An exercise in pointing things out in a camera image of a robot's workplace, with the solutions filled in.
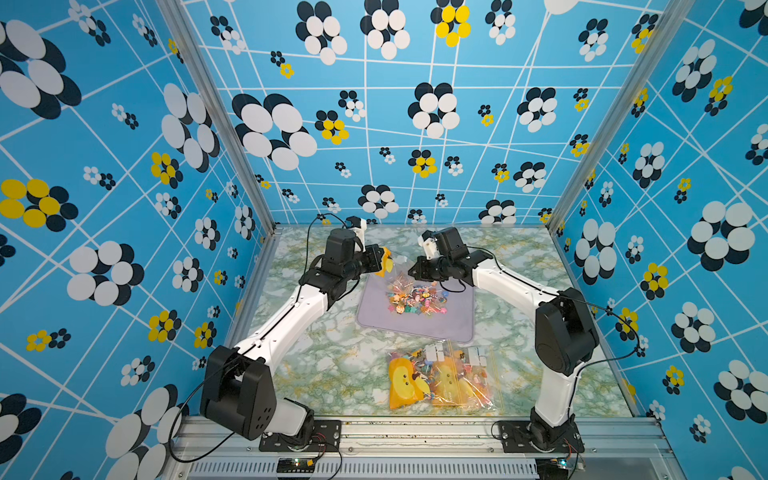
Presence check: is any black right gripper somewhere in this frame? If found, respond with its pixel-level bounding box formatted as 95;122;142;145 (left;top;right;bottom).
407;257;453;281

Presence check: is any pile of colourful candies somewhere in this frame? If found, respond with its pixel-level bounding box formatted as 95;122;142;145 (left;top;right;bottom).
387;283;448;316

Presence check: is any ziploc bag with yellow duck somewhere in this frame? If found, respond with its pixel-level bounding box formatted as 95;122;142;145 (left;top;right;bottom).
370;247;440;290

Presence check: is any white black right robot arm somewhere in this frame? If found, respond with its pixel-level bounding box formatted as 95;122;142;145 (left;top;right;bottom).
408;227;599;452

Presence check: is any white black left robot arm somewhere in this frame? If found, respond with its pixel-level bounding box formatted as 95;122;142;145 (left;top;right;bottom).
199;217;384;447

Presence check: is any ziploc bag of candies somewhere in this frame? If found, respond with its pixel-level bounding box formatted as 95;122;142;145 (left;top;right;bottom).
386;341;496;410

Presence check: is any left green circuit board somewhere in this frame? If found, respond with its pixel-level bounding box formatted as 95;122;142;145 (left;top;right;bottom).
276;458;317;476

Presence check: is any green circuit board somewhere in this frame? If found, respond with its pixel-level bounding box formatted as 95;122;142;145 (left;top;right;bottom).
536;459;577;480
276;458;317;476

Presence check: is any right green circuit board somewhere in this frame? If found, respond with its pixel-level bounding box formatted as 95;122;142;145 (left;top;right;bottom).
536;459;577;480

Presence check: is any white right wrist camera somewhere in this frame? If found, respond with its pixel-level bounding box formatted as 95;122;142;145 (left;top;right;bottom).
417;230;440;260

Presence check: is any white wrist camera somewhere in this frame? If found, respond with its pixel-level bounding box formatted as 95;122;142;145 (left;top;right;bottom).
345;216;367;251
417;230;440;260

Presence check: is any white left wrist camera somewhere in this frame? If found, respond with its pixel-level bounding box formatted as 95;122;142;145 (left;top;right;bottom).
345;216;367;251

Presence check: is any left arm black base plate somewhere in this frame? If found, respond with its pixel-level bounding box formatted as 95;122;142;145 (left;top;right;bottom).
259;419;342;453

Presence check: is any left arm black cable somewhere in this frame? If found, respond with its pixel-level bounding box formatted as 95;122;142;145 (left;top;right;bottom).
166;212;361;464

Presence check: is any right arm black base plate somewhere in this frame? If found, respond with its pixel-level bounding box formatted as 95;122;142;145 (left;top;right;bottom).
491;419;585;455

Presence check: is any aluminium front rail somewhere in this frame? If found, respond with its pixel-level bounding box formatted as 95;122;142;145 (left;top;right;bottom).
161;416;685;479

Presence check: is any aluminium corner post left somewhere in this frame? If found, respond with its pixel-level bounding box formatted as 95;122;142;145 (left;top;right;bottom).
157;0;276;238

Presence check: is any aluminium corner post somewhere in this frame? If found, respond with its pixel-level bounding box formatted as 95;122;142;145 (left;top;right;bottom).
157;0;276;238
546;0;695;235

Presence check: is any aluminium corner post right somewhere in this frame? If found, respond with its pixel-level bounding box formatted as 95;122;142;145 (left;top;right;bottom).
546;0;695;235

